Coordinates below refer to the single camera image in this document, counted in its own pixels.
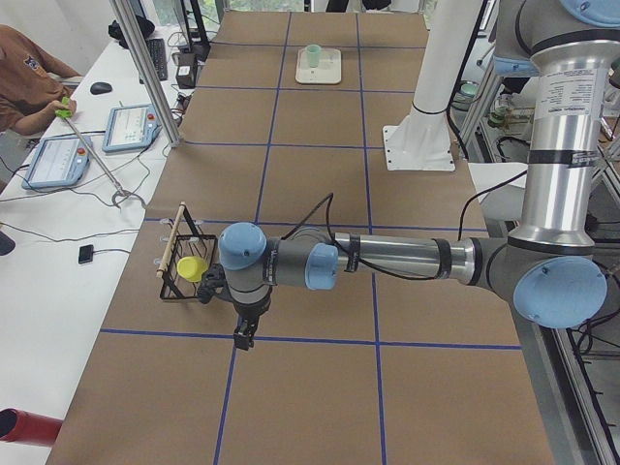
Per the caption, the metal reacher grabber tool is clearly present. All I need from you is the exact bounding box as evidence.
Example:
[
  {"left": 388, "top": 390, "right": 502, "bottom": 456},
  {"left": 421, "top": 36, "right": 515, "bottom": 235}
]
[{"left": 55, "top": 97, "right": 146, "bottom": 208}]

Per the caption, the yellow plastic cup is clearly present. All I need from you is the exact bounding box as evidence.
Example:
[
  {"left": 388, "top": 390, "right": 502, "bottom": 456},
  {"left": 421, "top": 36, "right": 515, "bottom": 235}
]
[{"left": 176, "top": 256, "right": 208, "bottom": 283}]

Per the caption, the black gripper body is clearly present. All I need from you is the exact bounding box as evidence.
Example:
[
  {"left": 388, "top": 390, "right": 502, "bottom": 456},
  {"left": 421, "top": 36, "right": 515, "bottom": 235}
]
[{"left": 233, "top": 304, "right": 264, "bottom": 350}]

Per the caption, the white plastic tray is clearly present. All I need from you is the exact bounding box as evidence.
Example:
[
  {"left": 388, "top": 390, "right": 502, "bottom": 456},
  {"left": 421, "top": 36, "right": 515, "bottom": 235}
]
[{"left": 295, "top": 47, "right": 342, "bottom": 85}]

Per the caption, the black computer mouse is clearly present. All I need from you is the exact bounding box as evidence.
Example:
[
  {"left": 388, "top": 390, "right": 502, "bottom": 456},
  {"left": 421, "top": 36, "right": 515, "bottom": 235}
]
[{"left": 89, "top": 81, "right": 113, "bottom": 95}]

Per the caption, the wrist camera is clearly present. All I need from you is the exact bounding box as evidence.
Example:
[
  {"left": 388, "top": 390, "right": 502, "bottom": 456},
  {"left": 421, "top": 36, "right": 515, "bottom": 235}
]
[{"left": 197, "top": 263, "right": 227, "bottom": 304}]

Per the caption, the aluminium frame post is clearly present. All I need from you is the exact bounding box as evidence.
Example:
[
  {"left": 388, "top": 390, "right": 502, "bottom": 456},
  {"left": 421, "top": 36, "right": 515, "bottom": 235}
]
[{"left": 109, "top": 0, "right": 181, "bottom": 147}]

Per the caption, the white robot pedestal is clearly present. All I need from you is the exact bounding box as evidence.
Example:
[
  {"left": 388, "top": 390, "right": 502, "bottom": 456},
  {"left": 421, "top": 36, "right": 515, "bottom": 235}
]
[{"left": 383, "top": 0, "right": 484, "bottom": 171}]

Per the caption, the small black device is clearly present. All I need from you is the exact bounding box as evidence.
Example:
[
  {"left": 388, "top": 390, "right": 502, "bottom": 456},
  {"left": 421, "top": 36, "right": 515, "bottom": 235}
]
[{"left": 77, "top": 244, "right": 95, "bottom": 264}]

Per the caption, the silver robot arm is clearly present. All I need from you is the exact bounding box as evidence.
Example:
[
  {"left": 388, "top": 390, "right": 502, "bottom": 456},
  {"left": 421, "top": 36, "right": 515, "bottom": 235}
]
[{"left": 219, "top": 1, "right": 619, "bottom": 350}]

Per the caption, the person in brown shirt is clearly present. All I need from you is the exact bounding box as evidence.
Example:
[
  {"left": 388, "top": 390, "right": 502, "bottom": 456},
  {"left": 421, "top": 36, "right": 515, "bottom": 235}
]
[{"left": 1, "top": 25, "right": 78, "bottom": 136}]

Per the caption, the red cylinder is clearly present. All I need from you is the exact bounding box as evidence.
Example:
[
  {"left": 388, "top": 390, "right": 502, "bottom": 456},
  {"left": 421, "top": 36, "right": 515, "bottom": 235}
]
[{"left": 1, "top": 408, "right": 63, "bottom": 447}]

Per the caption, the black keyboard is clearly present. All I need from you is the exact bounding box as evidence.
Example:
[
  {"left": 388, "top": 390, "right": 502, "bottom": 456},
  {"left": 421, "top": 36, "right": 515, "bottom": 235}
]
[{"left": 145, "top": 38, "right": 169, "bottom": 81}]

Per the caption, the white chair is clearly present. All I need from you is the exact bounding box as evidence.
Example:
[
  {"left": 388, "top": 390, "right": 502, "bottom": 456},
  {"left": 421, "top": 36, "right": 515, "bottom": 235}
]
[{"left": 469, "top": 163, "right": 527, "bottom": 221}]

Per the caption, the far blue teach pendant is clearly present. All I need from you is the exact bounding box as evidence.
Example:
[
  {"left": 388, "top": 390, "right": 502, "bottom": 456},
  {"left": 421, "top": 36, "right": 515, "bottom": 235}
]
[{"left": 103, "top": 105, "right": 161, "bottom": 153}]

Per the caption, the blue teach pendant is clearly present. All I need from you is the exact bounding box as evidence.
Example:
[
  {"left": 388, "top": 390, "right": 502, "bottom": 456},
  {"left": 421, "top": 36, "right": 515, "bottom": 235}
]
[
  {"left": 103, "top": 105, "right": 161, "bottom": 153},
  {"left": 22, "top": 136, "right": 92, "bottom": 190}
]

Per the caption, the near blue teach pendant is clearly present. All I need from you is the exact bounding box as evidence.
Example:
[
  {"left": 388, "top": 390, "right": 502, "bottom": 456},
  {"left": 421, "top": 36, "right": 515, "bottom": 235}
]
[{"left": 22, "top": 136, "right": 92, "bottom": 190}]

